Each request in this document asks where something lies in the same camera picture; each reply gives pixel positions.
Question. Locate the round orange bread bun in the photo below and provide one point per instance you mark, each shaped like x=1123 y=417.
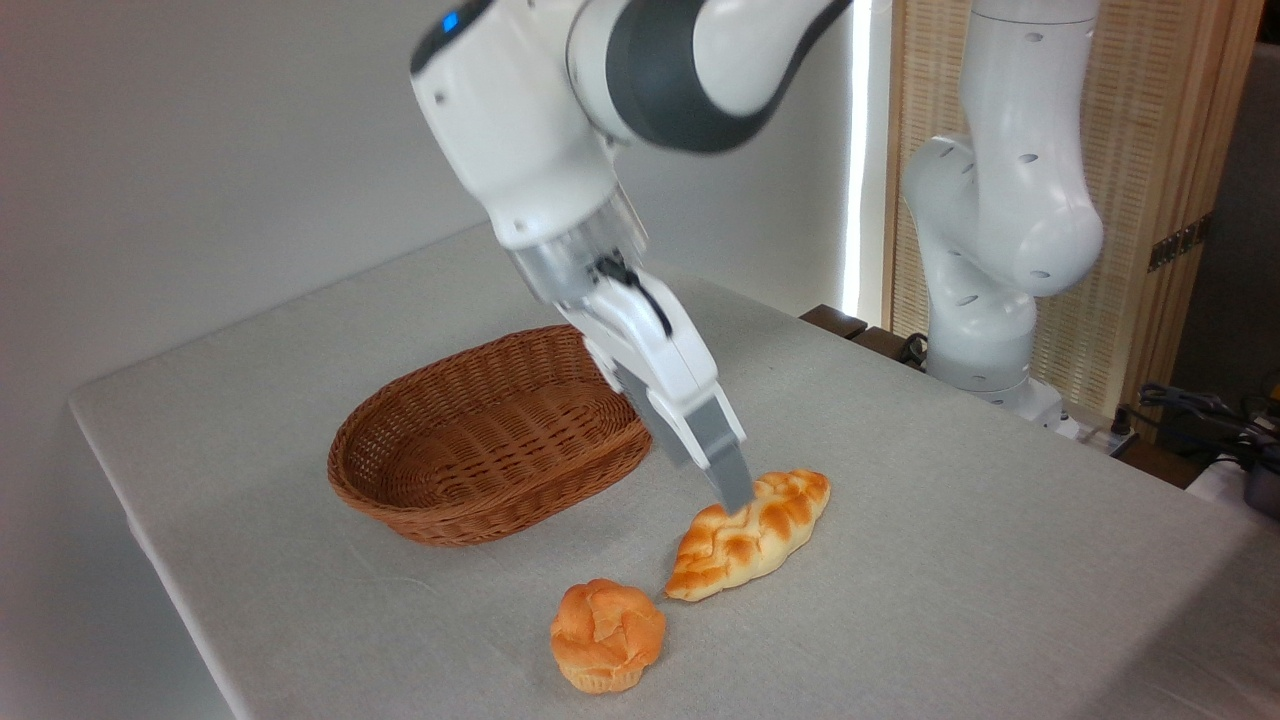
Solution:
x=605 y=635

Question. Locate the dark metal hinge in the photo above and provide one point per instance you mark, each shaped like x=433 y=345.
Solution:
x=1178 y=243

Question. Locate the long braided bread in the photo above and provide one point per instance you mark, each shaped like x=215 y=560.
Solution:
x=750 y=545

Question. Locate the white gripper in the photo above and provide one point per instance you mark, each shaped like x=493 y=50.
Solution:
x=650 y=335

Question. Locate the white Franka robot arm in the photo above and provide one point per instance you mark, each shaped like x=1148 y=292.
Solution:
x=520 y=120

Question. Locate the light grey tablecloth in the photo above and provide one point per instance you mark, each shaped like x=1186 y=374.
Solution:
x=950 y=560

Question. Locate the brown wicker basket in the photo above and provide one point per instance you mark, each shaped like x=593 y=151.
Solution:
x=470 y=470

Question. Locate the white power strip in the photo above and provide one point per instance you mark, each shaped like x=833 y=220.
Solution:
x=1098 y=436

